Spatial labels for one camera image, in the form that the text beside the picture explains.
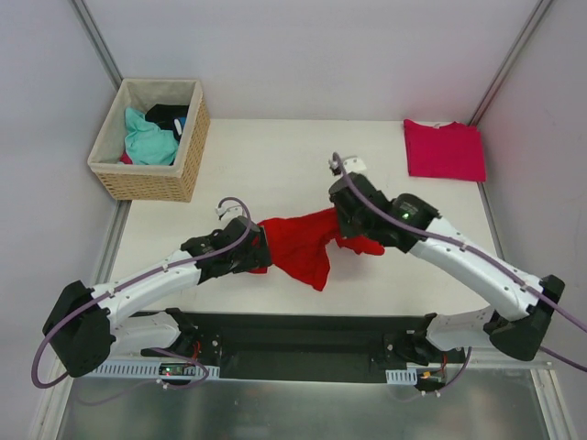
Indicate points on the wicker laundry basket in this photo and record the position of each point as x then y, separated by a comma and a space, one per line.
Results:
142, 182

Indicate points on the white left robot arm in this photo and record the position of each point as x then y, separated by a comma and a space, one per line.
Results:
88, 325

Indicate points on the left slotted cable duct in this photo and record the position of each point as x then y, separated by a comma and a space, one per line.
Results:
150, 369

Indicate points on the black printed t shirt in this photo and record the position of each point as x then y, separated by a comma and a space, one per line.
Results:
170, 117

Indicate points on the magenta t shirt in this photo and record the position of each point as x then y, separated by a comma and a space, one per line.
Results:
453, 151

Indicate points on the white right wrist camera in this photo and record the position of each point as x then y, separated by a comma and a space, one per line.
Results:
350, 164

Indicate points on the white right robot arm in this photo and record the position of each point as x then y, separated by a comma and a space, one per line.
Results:
519, 308

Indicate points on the left aluminium corner post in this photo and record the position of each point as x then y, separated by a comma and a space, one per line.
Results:
97, 40

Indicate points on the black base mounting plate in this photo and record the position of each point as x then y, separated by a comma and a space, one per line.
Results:
252, 346

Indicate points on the aluminium corner post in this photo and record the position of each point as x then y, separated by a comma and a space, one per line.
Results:
97, 40
533, 22

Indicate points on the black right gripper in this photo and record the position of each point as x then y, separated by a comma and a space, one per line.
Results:
348, 216

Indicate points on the red t shirt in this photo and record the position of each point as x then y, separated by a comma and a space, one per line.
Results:
298, 245

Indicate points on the slotted cable duct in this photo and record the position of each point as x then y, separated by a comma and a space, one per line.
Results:
401, 377
150, 369

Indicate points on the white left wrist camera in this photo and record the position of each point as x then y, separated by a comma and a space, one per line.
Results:
227, 213

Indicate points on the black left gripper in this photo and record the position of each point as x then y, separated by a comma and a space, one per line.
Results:
259, 247

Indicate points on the right slotted cable duct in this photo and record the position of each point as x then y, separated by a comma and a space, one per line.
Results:
401, 377

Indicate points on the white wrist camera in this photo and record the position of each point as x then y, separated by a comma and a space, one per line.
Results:
350, 164
227, 213

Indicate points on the right aluminium corner post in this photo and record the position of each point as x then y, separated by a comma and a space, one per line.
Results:
533, 22

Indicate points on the teal t shirt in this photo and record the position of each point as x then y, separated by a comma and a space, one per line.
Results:
145, 143

